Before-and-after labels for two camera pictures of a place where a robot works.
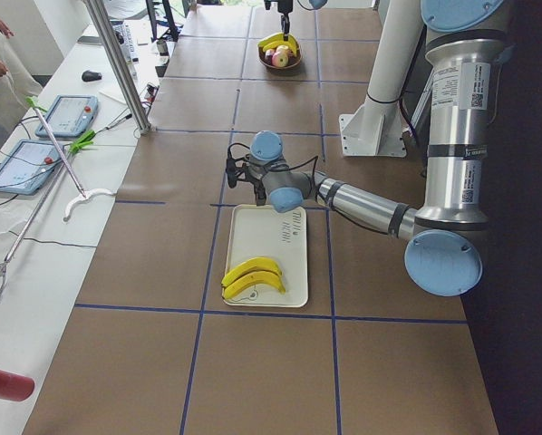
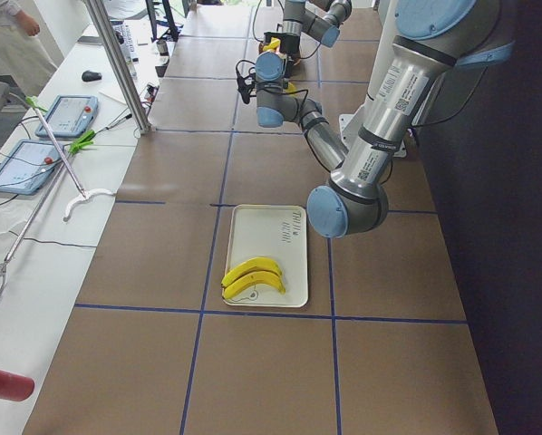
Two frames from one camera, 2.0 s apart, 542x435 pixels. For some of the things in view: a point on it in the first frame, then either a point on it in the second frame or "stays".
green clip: [86, 139] stays
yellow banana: [262, 263] stays
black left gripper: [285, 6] → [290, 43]
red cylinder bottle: [4, 385] stays
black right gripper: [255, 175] → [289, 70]
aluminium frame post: [103, 21] stays
